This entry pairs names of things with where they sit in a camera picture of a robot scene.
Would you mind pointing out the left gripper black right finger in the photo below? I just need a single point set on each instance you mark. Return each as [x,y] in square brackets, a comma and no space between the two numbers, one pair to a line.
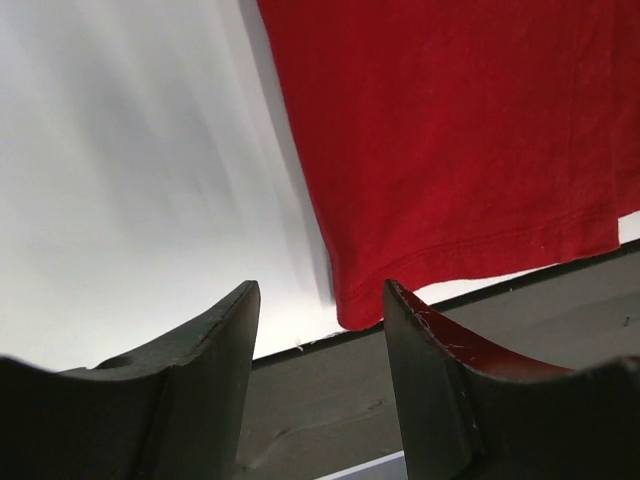
[469,408]

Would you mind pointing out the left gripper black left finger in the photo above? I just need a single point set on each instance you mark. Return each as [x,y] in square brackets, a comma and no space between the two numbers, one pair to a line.
[169,409]

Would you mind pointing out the red t shirt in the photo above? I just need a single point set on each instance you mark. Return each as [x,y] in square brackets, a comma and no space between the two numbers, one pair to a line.
[446,140]

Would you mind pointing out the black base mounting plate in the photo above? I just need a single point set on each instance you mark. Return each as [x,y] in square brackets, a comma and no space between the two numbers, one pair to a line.
[330,407]

